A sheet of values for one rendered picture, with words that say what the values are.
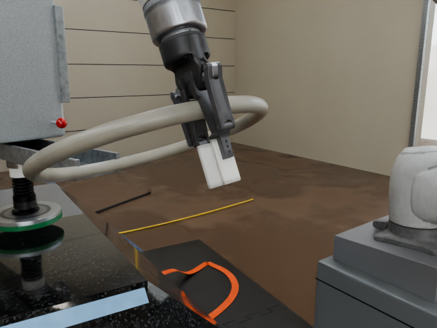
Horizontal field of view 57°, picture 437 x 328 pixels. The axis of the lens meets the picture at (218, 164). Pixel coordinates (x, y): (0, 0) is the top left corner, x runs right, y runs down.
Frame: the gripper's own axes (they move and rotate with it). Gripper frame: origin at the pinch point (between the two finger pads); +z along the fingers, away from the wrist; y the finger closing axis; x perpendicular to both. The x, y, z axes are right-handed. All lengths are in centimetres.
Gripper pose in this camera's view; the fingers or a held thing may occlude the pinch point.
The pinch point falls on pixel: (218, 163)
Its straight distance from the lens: 62.2
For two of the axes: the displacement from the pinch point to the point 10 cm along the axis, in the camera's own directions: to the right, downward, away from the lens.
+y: -5.0, 1.9, 8.5
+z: 2.9, 9.6, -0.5
